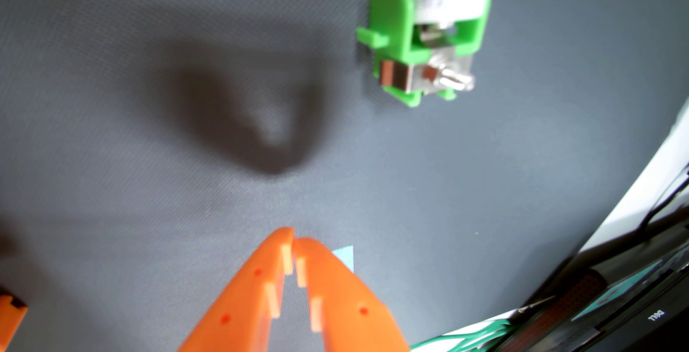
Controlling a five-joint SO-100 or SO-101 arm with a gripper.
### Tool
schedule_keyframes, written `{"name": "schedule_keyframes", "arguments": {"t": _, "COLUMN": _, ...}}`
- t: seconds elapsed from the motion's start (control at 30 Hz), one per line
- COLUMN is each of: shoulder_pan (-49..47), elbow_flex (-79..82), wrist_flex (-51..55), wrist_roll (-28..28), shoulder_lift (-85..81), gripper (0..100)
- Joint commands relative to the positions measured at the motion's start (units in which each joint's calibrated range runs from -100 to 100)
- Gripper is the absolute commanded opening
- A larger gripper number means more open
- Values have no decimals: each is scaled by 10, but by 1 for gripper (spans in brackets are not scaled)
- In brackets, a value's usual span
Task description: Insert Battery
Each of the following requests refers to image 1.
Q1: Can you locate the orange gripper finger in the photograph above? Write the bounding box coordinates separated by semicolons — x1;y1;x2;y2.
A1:
294;237;411;352
178;226;296;352

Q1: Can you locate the green battery holder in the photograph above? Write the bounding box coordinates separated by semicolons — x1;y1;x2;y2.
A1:
356;0;492;108

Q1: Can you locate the black Dell laptop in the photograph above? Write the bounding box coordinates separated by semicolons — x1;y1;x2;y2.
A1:
495;217;689;352

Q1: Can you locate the light blue tape piece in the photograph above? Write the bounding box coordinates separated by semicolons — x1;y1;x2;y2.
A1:
331;245;355;273

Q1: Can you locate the dark grey mat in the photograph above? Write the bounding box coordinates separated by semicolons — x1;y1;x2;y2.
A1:
0;0;689;352

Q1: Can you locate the black power cable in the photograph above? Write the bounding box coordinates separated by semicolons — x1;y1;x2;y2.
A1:
638;164;689;231

